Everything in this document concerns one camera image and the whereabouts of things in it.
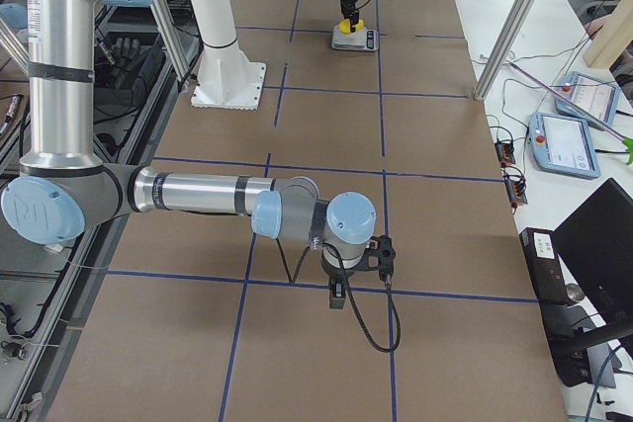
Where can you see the yellow mango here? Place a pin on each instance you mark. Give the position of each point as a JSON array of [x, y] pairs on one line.
[[343, 27]]

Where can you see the silver kitchen scale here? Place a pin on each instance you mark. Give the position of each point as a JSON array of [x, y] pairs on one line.
[[363, 40]]

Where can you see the black mini computer box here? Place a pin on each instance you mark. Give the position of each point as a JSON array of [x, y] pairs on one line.
[[545, 270]]

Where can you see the orange black connector module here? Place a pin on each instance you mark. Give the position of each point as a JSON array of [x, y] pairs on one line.
[[505, 153]]

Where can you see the near teach pendant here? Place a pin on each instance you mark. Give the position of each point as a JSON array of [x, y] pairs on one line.
[[563, 145]]

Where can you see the teach pendant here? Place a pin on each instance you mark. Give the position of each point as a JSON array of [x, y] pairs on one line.
[[597, 96], [563, 145]]

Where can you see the far teach pendant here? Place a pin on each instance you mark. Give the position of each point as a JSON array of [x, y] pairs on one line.
[[597, 96]]

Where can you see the black monitor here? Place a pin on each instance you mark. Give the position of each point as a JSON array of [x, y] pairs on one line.
[[595, 243]]

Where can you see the pink rod with green tip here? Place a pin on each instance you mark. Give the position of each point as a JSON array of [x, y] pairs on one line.
[[625, 140]]

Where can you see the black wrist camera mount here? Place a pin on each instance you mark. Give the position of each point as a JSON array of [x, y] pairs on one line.
[[379, 256]]

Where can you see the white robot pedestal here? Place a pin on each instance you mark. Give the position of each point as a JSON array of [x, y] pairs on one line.
[[226, 78]]

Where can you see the aluminium frame post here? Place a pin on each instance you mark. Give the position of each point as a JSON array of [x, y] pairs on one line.
[[507, 35]]

